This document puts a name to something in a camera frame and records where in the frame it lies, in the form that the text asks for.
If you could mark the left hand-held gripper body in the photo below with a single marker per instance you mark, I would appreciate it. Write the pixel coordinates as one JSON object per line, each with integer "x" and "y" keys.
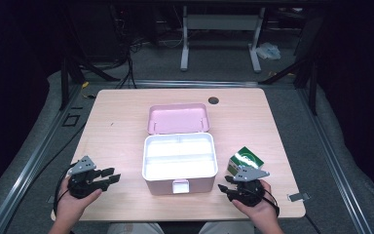
{"x": 79, "y": 187}

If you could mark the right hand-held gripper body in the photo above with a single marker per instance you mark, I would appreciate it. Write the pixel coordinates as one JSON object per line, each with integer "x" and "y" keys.
{"x": 250, "y": 191}

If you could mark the green carton box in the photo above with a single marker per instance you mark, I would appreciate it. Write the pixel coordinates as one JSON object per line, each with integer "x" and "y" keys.
{"x": 248, "y": 157}

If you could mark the white plastic tray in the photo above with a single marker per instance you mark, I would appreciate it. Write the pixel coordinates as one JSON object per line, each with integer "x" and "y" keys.
{"x": 178, "y": 169}

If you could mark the pink storage box with lid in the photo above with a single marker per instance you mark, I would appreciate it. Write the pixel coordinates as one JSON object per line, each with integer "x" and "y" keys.
{"x": 178, "y": 118}

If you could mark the person's left hand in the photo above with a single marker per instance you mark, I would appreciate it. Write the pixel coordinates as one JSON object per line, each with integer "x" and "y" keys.
{"x": 69, "y": 208}

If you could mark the person's right hand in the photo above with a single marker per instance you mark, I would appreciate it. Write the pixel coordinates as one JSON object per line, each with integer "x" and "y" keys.
{"x": 263, "y": 213}

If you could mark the person's left leg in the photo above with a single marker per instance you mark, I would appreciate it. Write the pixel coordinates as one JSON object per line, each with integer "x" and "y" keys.
{"x": 133, "y": 228}

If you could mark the round black table grommet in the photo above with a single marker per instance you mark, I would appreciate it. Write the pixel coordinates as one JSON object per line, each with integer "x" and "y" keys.
{"x": 213, "y": 100}

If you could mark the black metal stand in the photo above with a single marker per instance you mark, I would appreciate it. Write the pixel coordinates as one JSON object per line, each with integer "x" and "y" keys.
{"x": 311, "y": 84}
{"x": 65, "y": 81}

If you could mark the clear plastic bag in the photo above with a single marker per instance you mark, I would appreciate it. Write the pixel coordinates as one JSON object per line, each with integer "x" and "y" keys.
{"x": 269, "y": 51}

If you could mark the aluminium floor rail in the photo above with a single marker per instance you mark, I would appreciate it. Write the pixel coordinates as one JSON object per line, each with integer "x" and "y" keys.
{"x": 29, "y": 169}
{"x": 334, "y": 162}

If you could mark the white metal desk frame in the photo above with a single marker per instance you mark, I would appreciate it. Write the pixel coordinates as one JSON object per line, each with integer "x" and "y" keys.
{"x": 220, "y": 22}

